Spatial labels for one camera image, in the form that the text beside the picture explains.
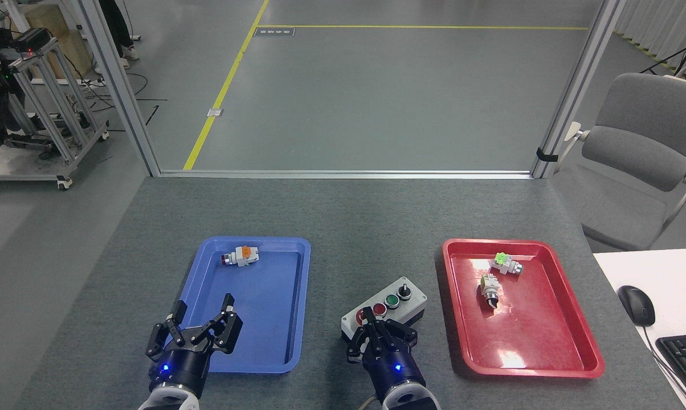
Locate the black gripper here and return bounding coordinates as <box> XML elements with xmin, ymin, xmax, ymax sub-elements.
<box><xmin>145</xmin><ymin>293</ymin><xmax>244</xmax><ymax>399</ymax></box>
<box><xmin>345</xmin><ymin>307</ymin><xmax>427</xmax><ymax>406</ymax></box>

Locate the grey control box with buttons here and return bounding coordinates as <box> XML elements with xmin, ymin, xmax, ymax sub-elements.
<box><xmin>341</xmin><ymin>277</ymin><xmax>428</xmax><ymax>343</ymax></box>

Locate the push button with orange block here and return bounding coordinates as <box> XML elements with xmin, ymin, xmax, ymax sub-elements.
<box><xmin>220</xmin><ymin>246</ymin><xmax>260</xmax><ymax>268</ymax></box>

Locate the push button with green block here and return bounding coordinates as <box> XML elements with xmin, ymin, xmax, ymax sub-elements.
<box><xmin>489</xmin><ymin>252</ymin><xmax>524</xmax><ymax>277</ymax></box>

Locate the wooden box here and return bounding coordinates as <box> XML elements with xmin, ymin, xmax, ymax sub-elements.
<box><xmin>13</xmin><ymin>5</ymin><xmax>93</xmax><ymax>80</ymax></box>

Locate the blue plastic tray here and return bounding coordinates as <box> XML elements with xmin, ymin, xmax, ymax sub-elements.
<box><xmin>159</xmin><ymin>236</ymin><xmax>312</xmax><ymax>375</ymax></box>

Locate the red plastic tray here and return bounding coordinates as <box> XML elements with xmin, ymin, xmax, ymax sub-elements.
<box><xmin>442</xmin><ymin>238</ymin><xmax>606</xmax><ymax>379</ymax></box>

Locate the black computer mouse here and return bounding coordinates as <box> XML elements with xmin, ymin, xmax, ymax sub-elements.
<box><xmin>618</xmin><ymin>285</ymin><xmax>656</xmax><ymax>327</ymax></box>

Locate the white desk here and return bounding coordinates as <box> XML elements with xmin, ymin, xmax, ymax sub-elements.
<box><xmin>593</xmin><ymin>248</ymin><xmax>686</xmax><ymax>410</ymax></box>

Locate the grey office chair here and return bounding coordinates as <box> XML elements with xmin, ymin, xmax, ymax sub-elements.
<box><xmin>551</xmin><ymin>72</ymin><xmax>686</xmax><ymax>252</ymax></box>

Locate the person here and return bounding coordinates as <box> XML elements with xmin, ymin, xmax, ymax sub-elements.
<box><xmin>97</xmin><ymin>0</ymin><xmax>141</xmax><ymax>70</ymax></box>

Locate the black tripod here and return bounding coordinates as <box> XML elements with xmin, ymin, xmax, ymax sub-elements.
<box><xmin>640</xmin><ymin>22</ymin><xmax>686</xmax><ymax>80</ymax></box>

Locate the white curtain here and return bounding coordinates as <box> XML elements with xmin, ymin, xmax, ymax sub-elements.
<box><xmin>614</xmin><ymin>0</ymin><xmax>686</xmax><ymax>72</ymax></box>

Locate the black selector switch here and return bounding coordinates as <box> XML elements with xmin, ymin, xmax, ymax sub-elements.
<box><xmin>479</xmin><ymin>273</ymin><xmax>503</xmax><ymax>311</ymax></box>

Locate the black floor cable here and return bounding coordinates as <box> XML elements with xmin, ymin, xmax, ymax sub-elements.
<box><xmin>75</xmin><ymin>68</ymin><xmax>168</xmax><ymax>127</ymax></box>

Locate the silver aluminium post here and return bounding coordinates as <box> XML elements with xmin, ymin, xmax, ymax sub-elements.
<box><xmin>530</xmin><ymin>0</ymin><xmax>627</xmax><ymax>179</ymax></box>
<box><xmin>76</xmin><ymin>0</ymin><xmax>161</xmax><ymax>177</ymax></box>

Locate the aluminium frame cart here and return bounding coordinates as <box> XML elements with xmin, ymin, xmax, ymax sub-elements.
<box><xmin>0</xmin><ymin>37</ymin><xmax>110</xmax><ymax>190</ymax></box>

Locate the black mouse cable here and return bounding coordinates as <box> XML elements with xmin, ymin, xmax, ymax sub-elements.
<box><xmin>642</xmin><ymin>325</ymin><xmax>686</xmax><ymax>410</ymax></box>

